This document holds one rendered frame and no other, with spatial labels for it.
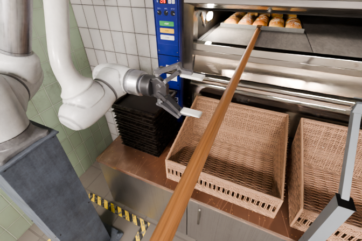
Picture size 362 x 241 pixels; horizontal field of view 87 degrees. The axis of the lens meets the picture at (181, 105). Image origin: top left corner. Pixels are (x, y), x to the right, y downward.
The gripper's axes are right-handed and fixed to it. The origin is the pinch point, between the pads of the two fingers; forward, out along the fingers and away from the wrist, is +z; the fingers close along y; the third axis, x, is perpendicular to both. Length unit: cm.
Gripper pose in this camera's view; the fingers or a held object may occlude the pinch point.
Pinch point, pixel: (199, 97)
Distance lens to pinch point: 60.0
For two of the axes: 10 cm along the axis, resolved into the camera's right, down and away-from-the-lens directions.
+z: 9.1, 2.3, -3.5
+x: -4.2, 5.2, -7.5
